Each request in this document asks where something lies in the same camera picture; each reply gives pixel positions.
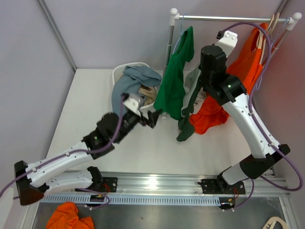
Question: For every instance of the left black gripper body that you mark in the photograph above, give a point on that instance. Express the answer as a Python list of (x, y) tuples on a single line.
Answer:
[(129, 122)]

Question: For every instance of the grey blue t shirt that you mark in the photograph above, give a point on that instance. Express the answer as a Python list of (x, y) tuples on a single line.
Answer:
[(131, 81)]

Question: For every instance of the dark green white t shirt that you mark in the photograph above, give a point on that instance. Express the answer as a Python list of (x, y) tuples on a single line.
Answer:
[(192, 102)]

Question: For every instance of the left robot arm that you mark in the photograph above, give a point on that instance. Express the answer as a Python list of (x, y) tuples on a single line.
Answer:
[(36, 180)]

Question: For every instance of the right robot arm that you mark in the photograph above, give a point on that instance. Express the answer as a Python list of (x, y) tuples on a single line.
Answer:
[(230, 93)]

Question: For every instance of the orange t shirt left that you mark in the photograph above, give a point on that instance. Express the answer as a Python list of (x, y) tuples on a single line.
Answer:
[(210, 114)]

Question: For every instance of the orange t shirt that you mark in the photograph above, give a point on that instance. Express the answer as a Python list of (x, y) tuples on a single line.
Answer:
[(210, 114), (247, 66)]

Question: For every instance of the orange t shirt right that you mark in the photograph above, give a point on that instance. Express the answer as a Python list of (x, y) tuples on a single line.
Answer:
[(247, 66)]

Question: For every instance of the wooden hanger left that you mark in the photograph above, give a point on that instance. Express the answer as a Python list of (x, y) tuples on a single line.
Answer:
[(260, 44)]

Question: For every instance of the wooden hanger on floor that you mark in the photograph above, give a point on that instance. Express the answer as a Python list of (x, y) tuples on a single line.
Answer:
[(270, 224)]

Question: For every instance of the wooden hanger right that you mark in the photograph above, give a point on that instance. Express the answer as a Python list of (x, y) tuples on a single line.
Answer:
[(273, 23)]

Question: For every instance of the beige cloth in basket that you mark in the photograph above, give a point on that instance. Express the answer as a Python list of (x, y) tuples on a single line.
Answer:
[(149, 93)]

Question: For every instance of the white plastic laundry basket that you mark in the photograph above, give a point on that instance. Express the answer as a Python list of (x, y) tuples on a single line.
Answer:
[(118, 72)]

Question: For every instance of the white metal clothes rack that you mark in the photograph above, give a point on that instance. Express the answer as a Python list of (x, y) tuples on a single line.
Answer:
[(290, 22)]

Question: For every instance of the orange cloth on floor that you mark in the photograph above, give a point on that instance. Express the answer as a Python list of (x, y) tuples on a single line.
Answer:
[(66, 217)]

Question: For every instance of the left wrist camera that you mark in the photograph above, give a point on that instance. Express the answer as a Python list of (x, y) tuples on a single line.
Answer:
[(133, 103)]

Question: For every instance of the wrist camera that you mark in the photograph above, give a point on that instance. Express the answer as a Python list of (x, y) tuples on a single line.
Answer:
[(133, 103), (227, 41)]

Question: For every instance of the slotted cable duct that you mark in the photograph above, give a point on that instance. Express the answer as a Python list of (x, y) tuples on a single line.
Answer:
[(133, 200)]

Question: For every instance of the light blue wire hanger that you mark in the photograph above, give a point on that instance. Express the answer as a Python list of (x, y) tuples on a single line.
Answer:
[(180, 34)]

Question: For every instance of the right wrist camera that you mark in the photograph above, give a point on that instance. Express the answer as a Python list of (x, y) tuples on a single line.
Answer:
[(227, 41)]

